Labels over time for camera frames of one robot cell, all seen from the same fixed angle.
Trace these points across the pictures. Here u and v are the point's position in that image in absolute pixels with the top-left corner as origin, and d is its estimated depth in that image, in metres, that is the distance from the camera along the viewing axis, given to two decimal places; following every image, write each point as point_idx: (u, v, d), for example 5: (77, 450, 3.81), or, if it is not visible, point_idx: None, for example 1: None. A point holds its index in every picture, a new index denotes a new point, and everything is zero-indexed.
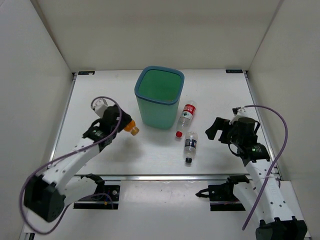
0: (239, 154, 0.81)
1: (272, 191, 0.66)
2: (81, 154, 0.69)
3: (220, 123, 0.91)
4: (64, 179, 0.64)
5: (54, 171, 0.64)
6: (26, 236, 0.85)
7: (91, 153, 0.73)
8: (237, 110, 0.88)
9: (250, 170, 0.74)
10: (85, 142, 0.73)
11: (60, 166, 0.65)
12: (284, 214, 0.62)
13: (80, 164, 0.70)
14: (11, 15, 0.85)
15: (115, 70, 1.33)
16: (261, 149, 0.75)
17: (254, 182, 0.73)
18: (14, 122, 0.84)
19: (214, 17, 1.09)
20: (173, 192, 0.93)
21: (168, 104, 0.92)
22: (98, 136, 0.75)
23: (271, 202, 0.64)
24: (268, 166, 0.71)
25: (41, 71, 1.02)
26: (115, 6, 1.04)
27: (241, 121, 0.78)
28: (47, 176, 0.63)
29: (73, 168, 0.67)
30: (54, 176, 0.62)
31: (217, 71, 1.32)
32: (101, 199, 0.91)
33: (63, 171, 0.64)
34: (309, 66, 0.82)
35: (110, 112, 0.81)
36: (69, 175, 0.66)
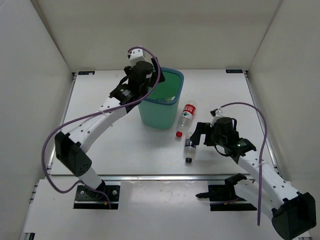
0: (228, 154, 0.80)
1: (269, 176, 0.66)
2: (106, 116, 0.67)
3: (202, 127, 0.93)
4: (89, 139, 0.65)
5: (79, 131, 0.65)
6: (26, 236, 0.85)
7: (117, 113, 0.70)
8: (215, 112, 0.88)
9: (243, 165, 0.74)
10: (112, 103, 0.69)
11: (85, 126, 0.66)
12: (290, 192, 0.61)
13: (106, 124, 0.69)
14: (11, 15, 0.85)
15: (115, 70, 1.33)
16: (246, 142, 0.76)
17: (252, 175, 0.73)
18: (14, 123, 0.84)
19: (214, 17, 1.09)
20: (173, 192, 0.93)
21: (168, 104, 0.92)
22: (126, 97, 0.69)
23: (274, 186, 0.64)
24: (258, 155, 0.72)
25: (41, 71, 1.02)
26: (115, 6, 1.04)
27: (218, 123, 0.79)
28: (73, 135, 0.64)
29: (97, 128, 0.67)
30: (79, 136, 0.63)
31: (217, 71, 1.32)
32: (101, 199, 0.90)
33: (87, 132, 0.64)
34: (310, 67, 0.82)
35: (139, 69, 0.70)
36: (93, 136, 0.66)
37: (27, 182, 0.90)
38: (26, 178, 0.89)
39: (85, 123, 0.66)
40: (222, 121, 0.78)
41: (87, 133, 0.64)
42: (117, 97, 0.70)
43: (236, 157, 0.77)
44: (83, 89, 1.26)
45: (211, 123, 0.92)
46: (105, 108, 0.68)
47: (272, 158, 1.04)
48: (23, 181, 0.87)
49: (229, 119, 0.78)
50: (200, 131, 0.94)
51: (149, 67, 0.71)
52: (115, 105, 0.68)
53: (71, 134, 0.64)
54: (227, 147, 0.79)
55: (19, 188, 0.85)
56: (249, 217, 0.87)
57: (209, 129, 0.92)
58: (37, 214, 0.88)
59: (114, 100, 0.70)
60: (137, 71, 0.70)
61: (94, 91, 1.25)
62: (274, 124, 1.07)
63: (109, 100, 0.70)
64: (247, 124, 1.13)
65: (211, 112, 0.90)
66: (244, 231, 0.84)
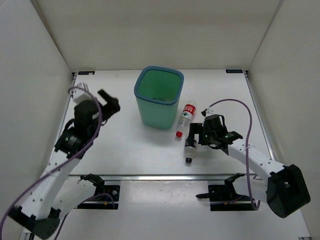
0: (218, 146, 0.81)
1: (256, 156, 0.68)
2: (55, 175, 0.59)
3: (195, 127, 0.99)
4: (46, 205, 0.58)
5: (30, 201, 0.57)
6: (26, 236, 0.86)
7: (68, 167, 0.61)
8: (205, 112, 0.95)
9: (233, 154, 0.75)
10: (59, 158, 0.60)
11: (35, 193, 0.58)
12: (276, 167, 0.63)
13: (61, 180, 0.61)
14: (11, 15, 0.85)
15: (115, 70, 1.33)
16: (233, 133, 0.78)
17: (241, 160, 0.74)
18: (14, 123, 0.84)
19: (215, 17, 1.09)
20: (173, 192, 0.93)
21: (168, 104, 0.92)
22: (73, 145, 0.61)
23: (261, 164, 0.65)
24: (245, 141, 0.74)
25: (41, 71, 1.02)
26: (115, 6, 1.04)
27: (206, 119, 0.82)
28: (25, 207, 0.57)
29: (51, 191, 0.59)
30: (31, 208, 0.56)
31: (217, 71, 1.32)
32: (101, 199, 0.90)
33: (40, 200, 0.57)
34: (310, 68, 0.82)
35: (81, 111, 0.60)
36: (50, 199, 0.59)
37: (27, 182, 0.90)
38: (26, 178, 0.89)
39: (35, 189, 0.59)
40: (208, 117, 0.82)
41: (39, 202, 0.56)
42: (63, 147, 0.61)
43: (226, 149, 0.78)
44: None
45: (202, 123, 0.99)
46: (52, 166, 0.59)
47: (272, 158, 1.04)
48: (23, 181, 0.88)
49: (215, 114, 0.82)
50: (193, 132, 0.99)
51: (93, 106, 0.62)
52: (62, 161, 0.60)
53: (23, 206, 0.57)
54: (217, 141, 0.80)
55: (19, 188, 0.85)
56: (249, 217, 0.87)
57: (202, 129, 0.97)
58: None
59: (61, 154, 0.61)
60: (80, 114, 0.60)
61: (94, 91, 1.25)
62: (274, 124, 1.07)
63: (54, 154, 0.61)
64: (247, 124, 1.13)
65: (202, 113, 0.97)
66: (244, 231, 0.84)
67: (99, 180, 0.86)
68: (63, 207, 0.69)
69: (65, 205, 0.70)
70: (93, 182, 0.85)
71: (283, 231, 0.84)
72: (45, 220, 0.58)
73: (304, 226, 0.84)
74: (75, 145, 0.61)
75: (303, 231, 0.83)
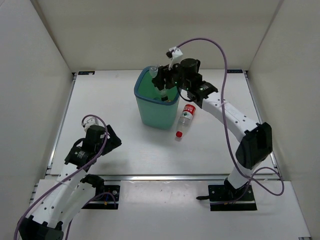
0: (191, 99, 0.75)
1: (231, 113, 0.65)
2: (66, 185, 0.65)
3: (164, 73, 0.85)
4: (57, 212, 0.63)
5: (43, 209, 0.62)
6: None
7: (77, 178, 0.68)
8: (170, 54, 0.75)
9: (207, 108, 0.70)
10: (71, 169, 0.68)
11: (48, 201, 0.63)
12: (250, 124, 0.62)
13: (71, 189, 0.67)
14: (10, 15, 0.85)
15: (115, 70, 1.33)
16: (209, 86, 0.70)
17: (216, 115, 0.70)
18: (14, 123, 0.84)
19: (215, 17, 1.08)
20: (173, 192, 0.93)
21: (167, 104, 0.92)
22: (81, 158, 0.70)
23: (236, 121, 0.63)
24: (220, 95, 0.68)
25: (41, 71, 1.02)
26: (115, 6, 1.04)
27: (183, 66, 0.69)
28: (37, 216, 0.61)
29: (62, 200, 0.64)
30: (44, 215, 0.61)
31: (217, 71, 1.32)
32: (101, 199, 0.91)
33: (52, 207, 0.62)
34: (310, 67, 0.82)
35: (93, 130, 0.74)
36: (60, 207, 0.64)
37: (27, 182, 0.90)
38: (25, 178, 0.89)
39: (47, 198, 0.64)
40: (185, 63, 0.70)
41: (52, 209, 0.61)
42: (72, 161, 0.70)
43: (199, 101, 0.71)
44: (83, 89, 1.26)
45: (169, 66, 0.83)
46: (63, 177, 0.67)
47: (272, 158, 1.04)
48: (23, 181, 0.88)
49: (192, 59, 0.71)
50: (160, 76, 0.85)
51: (102, 128, 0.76)
52: (72, 171, 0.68)
53: (34, 216, 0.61)
54: (190, 93, 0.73)
55: (19, 187, 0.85)
56: (249, 217, 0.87)
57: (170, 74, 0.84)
58: None
59: (71, 165, 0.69)
60: (92, 133, 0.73)
61: (93, 91, 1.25)
62: (274, 123, 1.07)
63: (65, 166, 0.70)
64: None
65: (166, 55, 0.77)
66: (245, 231, 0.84)
67: (98, 179, 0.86)
68: (65, 218, 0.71)
69: (66, 215, 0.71)
70: (92, 183, 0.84)
71: (284, 231, 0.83)
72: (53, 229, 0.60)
73: (305, 226, 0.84)
74: (83, 158, 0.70)
75: (303, 231, 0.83)
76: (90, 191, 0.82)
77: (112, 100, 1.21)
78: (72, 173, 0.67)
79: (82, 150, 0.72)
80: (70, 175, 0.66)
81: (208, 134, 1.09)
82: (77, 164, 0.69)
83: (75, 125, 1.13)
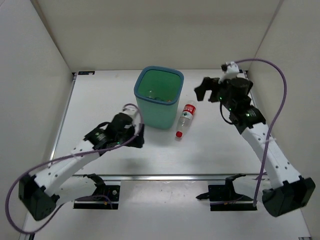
0: (232, 122, 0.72)
1: (274, 155, 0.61)
2: (76, 160, 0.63)
3: (209, 84, 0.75)
4: (57, 182, 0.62)
5: (46, 174, 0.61)
6: (26, 236, 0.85)
7: (89, 157, 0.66)
8: (226, 67, 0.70)
9: (247, 137, 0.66)
10: (87, 146, 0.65)
11: (53, 169, 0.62)
12: (291, 175, 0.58)
13: (78, 165, 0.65)
14: (10, 15, 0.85)
15: (114, 70, 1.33)
16: (256, 113, 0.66)
17: (255, 149, 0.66)
18: (14, 123, 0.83)
19: (215, 17, 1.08)
20: (173, 192, 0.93)
21: (167, 104, 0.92)
22: (99, 142, 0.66)
23: (277, 167, 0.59)
24: (267, 129, 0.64)
25: (41, 71, 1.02)
26: (115, 6, 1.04)
27: (233, 84, 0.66)
28: (39, 179, 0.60)
29: (66, 172, 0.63)
30: (45, 180, 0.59)
31: (217, 71, 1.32)
32: (101, 199, 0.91)
33: (55, 176, 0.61)
34: (310, 67, 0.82)
35: (119, 117, 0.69)
36: (62, 178, 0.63)
37: None
38: None
39: (54, 165, 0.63)
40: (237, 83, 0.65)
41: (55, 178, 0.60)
42: (91, 140, 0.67)
43: (241, 127, 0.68)
44: (83, 89, 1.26)
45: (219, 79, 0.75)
46: (76, 151, 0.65)
47: None
48: None
49: (246, 81, 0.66)
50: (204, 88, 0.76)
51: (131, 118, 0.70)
52: (87, 149, 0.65)
53: (37, 177, 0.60)
54: (233, 115, 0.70)
55: (19, 187, 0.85)
56: (249, 217, 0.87)
57: (217, 89, 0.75)
58: None
59: (88, 143, 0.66)
60: (117, 119, 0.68)
61: (93, 91, 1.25)
62: (275, 123, 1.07)
63: (82, 142, 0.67)
64: None
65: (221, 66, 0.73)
66: (245, 231, 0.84)
67: (100, 181, 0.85)
68: (62, 195, 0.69)
69: (64, 194, 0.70)
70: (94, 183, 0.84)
71: (284, 231, 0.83)
72: (50, 199, 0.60)
73: (304, 226, 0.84)
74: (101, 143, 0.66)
75: (304, 231, 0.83)
76: (90, 187, 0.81)
77: (112, 100, 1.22)
78: (86, 150, 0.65)
79: (104, 133, 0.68)
80: (84, 152, 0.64)
81: (208, 134, 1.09)
82: (94, 145, 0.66)
83: (76, 125, 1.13)
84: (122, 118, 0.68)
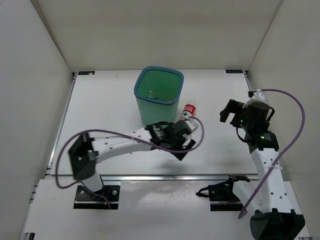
0: (246, 140, 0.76)
1: (273, 182, 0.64)
2: (133, 143, 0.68)
3: (233, 106, 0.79)
4: (108, 154, 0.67)
5: (103, 143, 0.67)
6: (26, 236, 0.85)
7: (140, 146, 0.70)
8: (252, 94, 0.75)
9: (254, 158, 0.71)
10: (145, 135, 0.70)
11: (111, 141, 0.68)
12: (284, 206, 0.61)
13: (129, 149, 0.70)
14: (10, 15, 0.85)
15: (115, 70, 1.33)
16: (271, 137, 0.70)
17: (258, 171, 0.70)
18: (14, 123, 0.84)
19: (215, 17, 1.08)
20: (173, 192, 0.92)
21: (168, 104, 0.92)
22: (156, 138, 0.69)
23: (272, 193, 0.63)
24: (275, 156, 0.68)
25: (41, 71, 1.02)
26: (115, 6, 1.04)
27: (254, 106, 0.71)
28: (96, 144, 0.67)
29: (119, 149, 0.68)
30: (100, 147, 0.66)
31: (217, 71, 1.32)
32: (101, 199, 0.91)
33: (110, 147, 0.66)
34: (310, 67, 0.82)
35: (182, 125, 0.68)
36: (112, 153, 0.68)
37: (27, 182, 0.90)
38: (25, 178, 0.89)
39: (113, 138, 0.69)
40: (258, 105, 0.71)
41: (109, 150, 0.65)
42: (150, 131, 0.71)
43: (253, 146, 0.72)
44: (83, 89, 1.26)
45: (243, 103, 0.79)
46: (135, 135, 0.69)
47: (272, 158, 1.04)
48: (23, 181, 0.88)
49: (266, 106, 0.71)
50: (229, 110, 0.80)
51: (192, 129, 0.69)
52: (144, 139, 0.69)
53: (95, 141, 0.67)
54: (249, 134, 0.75)
55: (19, 187, 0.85)
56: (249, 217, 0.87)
57: (241, 111, 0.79)
58: (37, 214, 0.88)
59: (146, 134, 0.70)
60: (179, 125, 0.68)
61: (93, 91, 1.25)
62: (275, 123, 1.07)
63: (142, 130, 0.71)
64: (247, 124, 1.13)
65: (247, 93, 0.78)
66: (244, 231, 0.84)
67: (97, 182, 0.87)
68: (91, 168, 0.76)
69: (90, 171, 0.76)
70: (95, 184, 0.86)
71: None
72: (92, 167, 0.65)
73: (305, 227, 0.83)
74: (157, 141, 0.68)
75: (304, 232, 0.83)
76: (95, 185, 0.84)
77: (112, 100, 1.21)
78: (143, 139, 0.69)
79: (163, 131, 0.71)
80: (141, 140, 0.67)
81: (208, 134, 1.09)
82: (152, 138, 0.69)
83: (76, 125, 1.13)
84: (184, 124, 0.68)
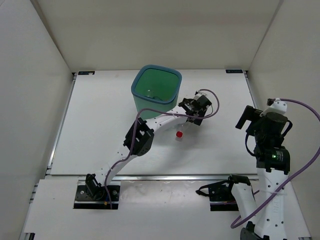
0: (255, 153, 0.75)
1: (273, 209, 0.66)
2: (174, 118, 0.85)
3: (251, 113, 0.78)
4: (159, 130, 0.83)
5: (153, 122, 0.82)
6: (26, 236, 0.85)
7: (181, 119, 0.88)
8: (272, 102, 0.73)
9: (261, 176, 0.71)
10: (180, 110, 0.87)
11: (158, 120, 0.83)
12: (277, 234, 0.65)
13: (173, 123, 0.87)
14: (11, 15, 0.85)
15: (115, 70, 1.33)
16: (283, 156, 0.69)
17: (261, 190, 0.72)
18: (14, 123, 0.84)
19: (215, 17, 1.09)
20: (173, 192, 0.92)
21: (164, 104, 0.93)
22: (190, 109, 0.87)
23: (267, 220, 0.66)
24: (282, 180, 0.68)
25: (41, 71, 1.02)
26: (115, 7, 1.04)
27: (269, 117, 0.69)
28: (149, 124, 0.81)
29: (166, 125, 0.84)
30: (153, 126, 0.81)
31: (217, 71, 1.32)
32: (101, 199, 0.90)
33: (160, 124, 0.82)
34: (310, 67, 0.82)
35: (205, 97, 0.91)
36: (161, 128, 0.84)
37: (27, 182, 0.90)
38: (26, 178, 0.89)
39: (158, 117, 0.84)
40: (274, 118, 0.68)
41: (160, 126, 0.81)
42: (184, 106, 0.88)
43: (262, 163, 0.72)
44: (83, 89, 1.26)
45: (261, 112, 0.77)
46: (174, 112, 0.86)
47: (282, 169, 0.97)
48: (23, 182, 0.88)
49: (284, 118, 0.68)
50: (246, 116, 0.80)
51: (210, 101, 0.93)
52: (181, 112, 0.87)
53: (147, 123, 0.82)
54: (259, 148, 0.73)
55: (18, 187, 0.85)
56: None
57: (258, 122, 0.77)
58: (37, 214, 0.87)
59: (181, 109, 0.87)
60: (203, 98, 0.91)
61: (93, 91, 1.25)
62: None
63: (177, 107, 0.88)
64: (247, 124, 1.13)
65: (267, 100, 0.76)
66: None
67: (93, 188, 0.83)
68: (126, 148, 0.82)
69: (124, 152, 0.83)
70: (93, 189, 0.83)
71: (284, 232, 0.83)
72: (150, 142, 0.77)
73: (304, 227, 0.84)
74: (191, 111, 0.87)
75: (304, 232, 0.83)
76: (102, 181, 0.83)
77: (112, 100, 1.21)
78: (181, 113, 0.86)
79: (191, 104, 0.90)
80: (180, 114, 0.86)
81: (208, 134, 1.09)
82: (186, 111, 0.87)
83: (76, 125, 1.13)
84: (207, 98, 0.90)
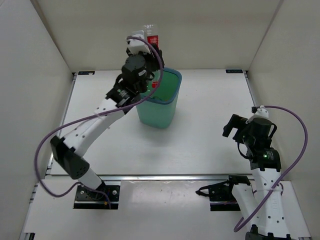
0: (248, 156, 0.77)
1: (272, 206, 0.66)
2: (101, 119, 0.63)
3: (237, 121, 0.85)
4: (85, 142, 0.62)
5: (73, 135, 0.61)
6: (26, 236, 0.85)
7: (113, 116, 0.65)
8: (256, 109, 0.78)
9: (256, 176, 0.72)
10: (109, 105, 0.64)
11: (80, 130, 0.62)
12: (281, 230, 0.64)
13: (103, 126, 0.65)
14: (11, 15, 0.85)
15: (114, 70, 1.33)
16: (273, 155, 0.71)
17: (257, 189, 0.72)
18: (14, 123, 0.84)
19: (214, 17, 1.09)
20: (173, 192, 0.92)
21: (164, 104, 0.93)
22: (124, 97, 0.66)
23: (269, 217, 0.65)
24: (276, 178, 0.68)
25: (41, 71, 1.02)
26: (115, 7, 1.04)
27: (255, 122, 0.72)
28: (68, 141, 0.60)
29: (93, 132, 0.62)
30: (74, 141, 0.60)
31: (217, 71, 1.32)
32: (101, 199, 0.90)
33: (83, 136, 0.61)
34: (310, 67, 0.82)
35: (129, 68, 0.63)
36: (87, 141, 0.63)
37: (27, 182, 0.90)
38: (26, 179, 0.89)
39: (79, 126, 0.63)
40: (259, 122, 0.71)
41: (83, 139, 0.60)
42: (114, 97, 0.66)
43: (254, 164, 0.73)
44: (83, 89, 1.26)
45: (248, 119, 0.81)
46: (100, 110, 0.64)
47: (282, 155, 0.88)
48: (23, 182, 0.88)
49: (268, 122, 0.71)
50: (232, 124, 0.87)
51: (141, 64, 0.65)
52: (111, 107, 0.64)
53: (66, 139, 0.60)
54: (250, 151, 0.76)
55: (19, 187, 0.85)
56: None
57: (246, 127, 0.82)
58: (37, 214, 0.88)
59: (110, 103, 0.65)
60: (127, 70, 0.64)
61: (93, 91, 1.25)
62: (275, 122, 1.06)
63: (105, 101, 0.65)
64: None
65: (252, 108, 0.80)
66: (244, 231, 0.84)
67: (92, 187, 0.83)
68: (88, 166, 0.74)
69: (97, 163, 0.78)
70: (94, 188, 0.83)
71: None
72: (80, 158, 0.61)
73: (304, 227, 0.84)
74: (135, 95, 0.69)
75: (304, 231, 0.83)
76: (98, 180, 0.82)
77: None
78: (109, 109, 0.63)
79: (123, 88, 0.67)
80: (107, 111, 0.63)
81: (207, 134, 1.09)
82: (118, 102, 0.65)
83: None
84: (131, 67, 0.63)
